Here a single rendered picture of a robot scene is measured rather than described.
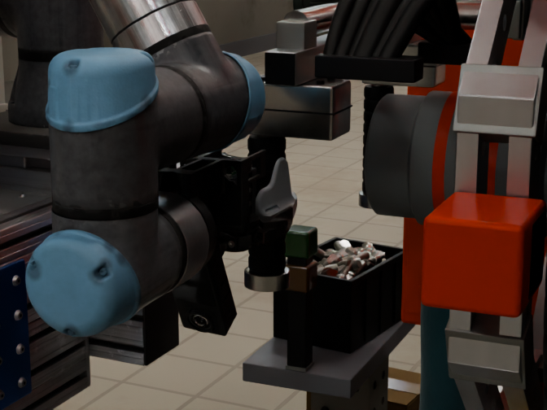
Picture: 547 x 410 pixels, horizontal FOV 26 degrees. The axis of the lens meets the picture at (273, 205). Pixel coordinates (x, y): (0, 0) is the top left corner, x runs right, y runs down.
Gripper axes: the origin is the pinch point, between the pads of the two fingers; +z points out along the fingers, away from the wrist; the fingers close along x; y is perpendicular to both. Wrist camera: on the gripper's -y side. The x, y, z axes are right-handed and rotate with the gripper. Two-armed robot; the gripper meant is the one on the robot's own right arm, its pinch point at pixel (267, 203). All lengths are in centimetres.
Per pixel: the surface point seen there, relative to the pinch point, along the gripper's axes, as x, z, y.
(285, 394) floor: 53, 137, -83
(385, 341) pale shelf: 8, 65, -38
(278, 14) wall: 314, 770, -59
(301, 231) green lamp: 15, 49, -17
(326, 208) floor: 103, 302, -83
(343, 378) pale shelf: 9, 49, -38
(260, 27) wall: 316, 736, -66
